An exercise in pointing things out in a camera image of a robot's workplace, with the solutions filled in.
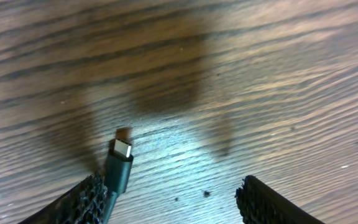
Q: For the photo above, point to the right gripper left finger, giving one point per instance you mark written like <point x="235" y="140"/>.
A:
<point x="84" y="203"/>

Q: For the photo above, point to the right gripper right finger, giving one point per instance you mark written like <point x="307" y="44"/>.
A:
<point x="260" y="204"/>

